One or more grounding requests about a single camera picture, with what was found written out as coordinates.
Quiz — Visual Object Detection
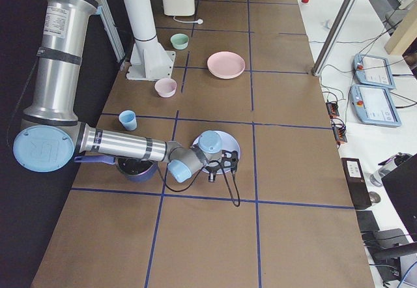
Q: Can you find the orange connector hub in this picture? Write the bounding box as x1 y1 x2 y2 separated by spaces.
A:
326 101 339 118
330 118 347 145

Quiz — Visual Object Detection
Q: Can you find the white robot column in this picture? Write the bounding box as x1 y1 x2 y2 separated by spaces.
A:
123 0 156 42

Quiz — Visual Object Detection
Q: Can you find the black box with label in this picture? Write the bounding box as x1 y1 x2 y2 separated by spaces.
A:
341 158 371 210

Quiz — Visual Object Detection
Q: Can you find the white power plug cable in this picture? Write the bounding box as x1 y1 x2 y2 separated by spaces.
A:
172 15 205 26

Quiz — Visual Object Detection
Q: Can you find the dark blue pot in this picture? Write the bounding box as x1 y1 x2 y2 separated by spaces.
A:
74 155 158 182

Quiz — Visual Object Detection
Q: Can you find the white toaster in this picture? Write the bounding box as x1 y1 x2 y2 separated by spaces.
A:
162 0 195 16

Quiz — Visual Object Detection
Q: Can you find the pink bowl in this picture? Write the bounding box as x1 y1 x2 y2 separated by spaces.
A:
154 78 177 98

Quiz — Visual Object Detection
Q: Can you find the pink plate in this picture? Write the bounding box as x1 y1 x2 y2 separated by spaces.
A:
207 51 246 79

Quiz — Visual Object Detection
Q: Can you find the orange connector hub near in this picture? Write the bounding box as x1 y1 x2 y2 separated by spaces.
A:
330 118 347 145

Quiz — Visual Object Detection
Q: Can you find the aluminium camera post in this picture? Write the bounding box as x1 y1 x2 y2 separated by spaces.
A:
311 0 357 77

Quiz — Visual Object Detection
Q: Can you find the green bowl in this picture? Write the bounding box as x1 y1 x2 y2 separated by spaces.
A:
170 33 189 50

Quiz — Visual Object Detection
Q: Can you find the lower teach pendant tablet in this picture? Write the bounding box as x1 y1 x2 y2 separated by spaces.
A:
350 84 401 127

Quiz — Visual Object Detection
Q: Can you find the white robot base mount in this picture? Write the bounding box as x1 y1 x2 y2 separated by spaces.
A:
126 40 176 81

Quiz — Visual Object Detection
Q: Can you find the light blue cup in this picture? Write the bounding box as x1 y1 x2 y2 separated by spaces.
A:
119 110 137 131

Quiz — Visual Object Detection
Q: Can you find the blue plate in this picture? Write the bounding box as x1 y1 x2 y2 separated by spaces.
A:
192 130 241 175

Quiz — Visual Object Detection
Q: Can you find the teach pendant tablet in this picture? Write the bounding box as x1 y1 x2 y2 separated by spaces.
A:
350 84 401 127
352 53 395 90

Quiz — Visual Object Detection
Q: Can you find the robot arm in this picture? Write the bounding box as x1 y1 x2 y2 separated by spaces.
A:
13 0 238 182

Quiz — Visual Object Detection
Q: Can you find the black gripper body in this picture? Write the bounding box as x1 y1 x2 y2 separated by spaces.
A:
205 150 238 182

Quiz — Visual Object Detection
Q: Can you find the upper teach pendant tablet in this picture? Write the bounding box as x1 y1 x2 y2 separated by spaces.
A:
352 53 395 90

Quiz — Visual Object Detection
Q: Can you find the orange connector hub far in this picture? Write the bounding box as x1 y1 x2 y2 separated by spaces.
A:
326 101 339 118

